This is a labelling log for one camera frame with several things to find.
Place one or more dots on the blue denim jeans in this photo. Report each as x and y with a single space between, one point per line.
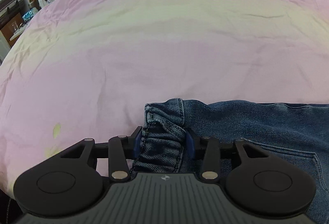
297 133

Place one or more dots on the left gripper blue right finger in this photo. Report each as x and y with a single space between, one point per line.
195 145

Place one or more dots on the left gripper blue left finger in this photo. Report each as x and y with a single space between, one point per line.
131 144

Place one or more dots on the pink floral bed sheet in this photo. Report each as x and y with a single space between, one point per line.
86 68

